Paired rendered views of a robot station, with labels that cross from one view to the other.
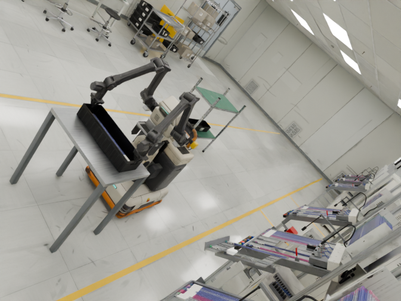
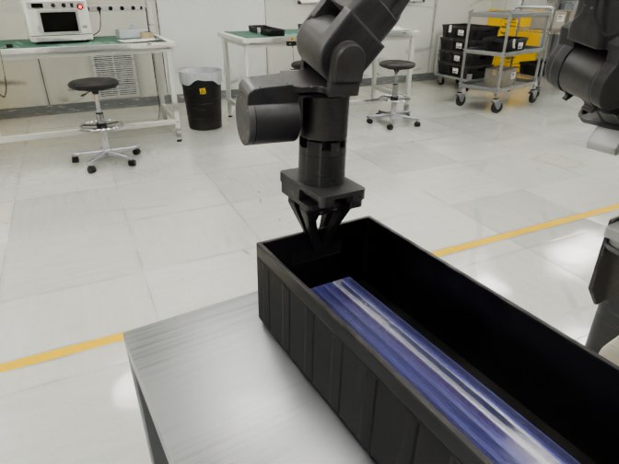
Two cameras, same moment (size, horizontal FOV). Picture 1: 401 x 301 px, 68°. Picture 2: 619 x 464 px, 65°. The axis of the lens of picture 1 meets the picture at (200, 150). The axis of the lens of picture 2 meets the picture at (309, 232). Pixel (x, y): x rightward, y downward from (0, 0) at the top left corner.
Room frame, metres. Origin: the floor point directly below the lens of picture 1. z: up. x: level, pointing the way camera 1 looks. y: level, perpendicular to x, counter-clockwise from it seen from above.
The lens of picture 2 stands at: (1.50, 0.46, 1.19)
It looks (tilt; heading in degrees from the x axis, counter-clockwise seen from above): 27 degrees down; 42
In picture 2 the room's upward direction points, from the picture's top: straight up
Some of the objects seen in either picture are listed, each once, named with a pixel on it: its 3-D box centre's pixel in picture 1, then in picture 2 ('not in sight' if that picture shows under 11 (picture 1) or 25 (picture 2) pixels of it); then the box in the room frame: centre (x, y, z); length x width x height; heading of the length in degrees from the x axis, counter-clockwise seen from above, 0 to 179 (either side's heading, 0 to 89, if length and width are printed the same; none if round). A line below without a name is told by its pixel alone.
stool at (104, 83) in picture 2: not in sight; (99, 122); (3.08, 3.93, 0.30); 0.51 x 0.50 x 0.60; 113
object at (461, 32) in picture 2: (144, 21); (465, 56); (7.72, 3.36, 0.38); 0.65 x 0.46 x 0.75; 70
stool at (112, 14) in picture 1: (106, 25); (396, 93); (5.52, 2.97, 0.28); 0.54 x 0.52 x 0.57; 90
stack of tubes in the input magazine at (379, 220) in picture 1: (371, 236); not in sight; (2.24, -1.40, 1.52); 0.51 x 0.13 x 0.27; 157
